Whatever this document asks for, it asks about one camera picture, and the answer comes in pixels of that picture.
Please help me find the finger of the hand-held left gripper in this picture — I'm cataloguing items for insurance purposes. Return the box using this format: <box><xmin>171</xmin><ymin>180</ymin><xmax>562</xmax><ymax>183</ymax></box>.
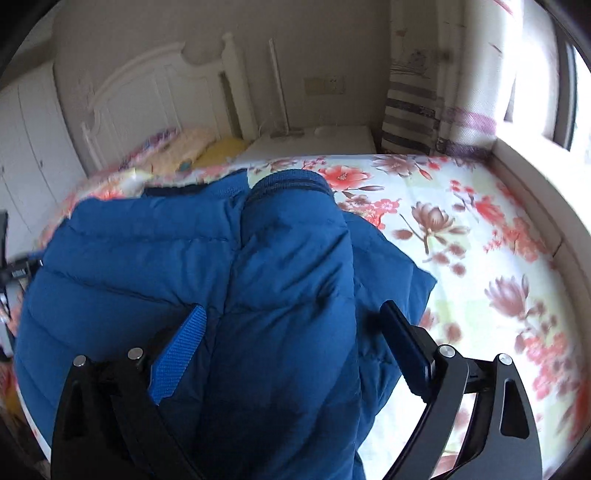
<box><xmin>9</xmin><ymin>257</ymin><xmax>44</xmax><ymax>283</ymax></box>

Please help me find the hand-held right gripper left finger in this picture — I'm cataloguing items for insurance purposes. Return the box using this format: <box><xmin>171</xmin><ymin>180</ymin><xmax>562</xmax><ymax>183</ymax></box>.
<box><xmin>50</xmin><ymin>304</ymin><xmax>208</xmax><ymax>480</ymax></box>

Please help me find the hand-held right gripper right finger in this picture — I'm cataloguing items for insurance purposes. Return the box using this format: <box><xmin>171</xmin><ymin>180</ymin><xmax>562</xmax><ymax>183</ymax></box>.
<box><xmin>379</xmin><ymin>300</ymin><xmax>543</xmax><ymax>480</ymax></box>

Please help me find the blue puffer jacket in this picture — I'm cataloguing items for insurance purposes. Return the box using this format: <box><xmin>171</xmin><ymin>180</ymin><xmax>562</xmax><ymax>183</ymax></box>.
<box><xmin>13</xmin><ymin>168</ymin><xmax>437</xmax><ymax>480</ymax></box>

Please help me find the floral quilt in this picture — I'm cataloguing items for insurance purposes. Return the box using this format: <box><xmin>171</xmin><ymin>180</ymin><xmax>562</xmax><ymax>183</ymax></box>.
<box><xmin>0</xmin><ymin>154</ymin><xmax>583</xmax><ymax>480</ymax></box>

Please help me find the white wardrobe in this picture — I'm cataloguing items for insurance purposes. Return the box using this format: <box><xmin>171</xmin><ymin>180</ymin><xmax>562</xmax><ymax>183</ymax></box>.
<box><xmin>0</xmin><ymin>62</ymin><xmax>88</xmax><ymax>254</ymax></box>

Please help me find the purple patterned pillow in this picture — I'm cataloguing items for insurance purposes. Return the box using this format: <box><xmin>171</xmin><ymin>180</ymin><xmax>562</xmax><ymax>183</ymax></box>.
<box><xmin>137</xmin><ymin>128</ymin><xmax>179</xmax><ymax>149</ymax></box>

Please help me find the cream pillow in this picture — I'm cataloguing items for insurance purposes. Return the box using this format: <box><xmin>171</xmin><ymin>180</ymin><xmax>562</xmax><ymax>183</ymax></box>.
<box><xmin>152</xmin><ymin>128</ymin><xmax>218</xmax><ymax>171</ymax></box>

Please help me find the white bed headboard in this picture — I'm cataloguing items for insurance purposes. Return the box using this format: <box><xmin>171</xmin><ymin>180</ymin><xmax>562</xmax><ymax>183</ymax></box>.
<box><xmin>81</xmin><ymin>31</ymin><xmax>257</xmax><ymax>171</ymax></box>

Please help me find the yellow pillow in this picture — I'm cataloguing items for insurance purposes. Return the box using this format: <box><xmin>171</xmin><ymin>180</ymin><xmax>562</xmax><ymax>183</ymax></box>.
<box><xmin>194</xmin><ymin>137</ymin><xmax>250</xmax><ymax>168</ymax></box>

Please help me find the white nightstand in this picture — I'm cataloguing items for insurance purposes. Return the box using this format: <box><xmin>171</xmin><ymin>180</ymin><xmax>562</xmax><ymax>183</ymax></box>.
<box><xmin>238</xmin><ymin>126</ymin><xmax>377</xmax><ymax>162</ymax></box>

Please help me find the white slim stand lamp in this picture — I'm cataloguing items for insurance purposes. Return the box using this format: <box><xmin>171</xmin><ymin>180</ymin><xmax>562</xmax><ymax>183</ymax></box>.
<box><xmin>268</xmin><ymin>38</ymin><xmax>304</xmax><ymax>138</ymax></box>

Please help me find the printed beige curtain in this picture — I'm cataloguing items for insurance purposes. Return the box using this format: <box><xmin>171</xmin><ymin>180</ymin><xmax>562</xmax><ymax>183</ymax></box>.
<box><xmin>379</xmin><ymin>0</ymin><xmax>527</xmax><ymax>156</ymax></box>

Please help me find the dark framed window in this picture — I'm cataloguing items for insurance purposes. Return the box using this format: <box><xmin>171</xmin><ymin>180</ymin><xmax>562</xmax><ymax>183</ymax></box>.
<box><xmin>503</xmin><ymin>0</ymin><xmax>591</xmax><ymax>153</ymax></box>

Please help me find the beige wall socket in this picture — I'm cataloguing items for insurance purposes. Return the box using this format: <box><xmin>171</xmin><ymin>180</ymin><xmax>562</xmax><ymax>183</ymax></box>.
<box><xmin>302</xmin><ymin>76</ymin><xmax>345</xmax><ymax>97</ymax></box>

